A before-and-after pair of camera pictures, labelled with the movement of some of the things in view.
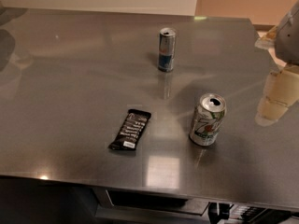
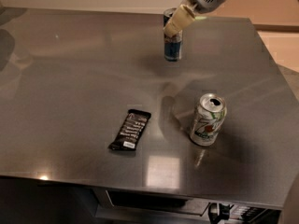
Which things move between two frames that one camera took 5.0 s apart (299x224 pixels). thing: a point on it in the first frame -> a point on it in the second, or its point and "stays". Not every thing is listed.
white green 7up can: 207,119 stays
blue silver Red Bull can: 166,49 -> 173,45
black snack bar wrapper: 132,130 stays
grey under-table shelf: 117,205 stays
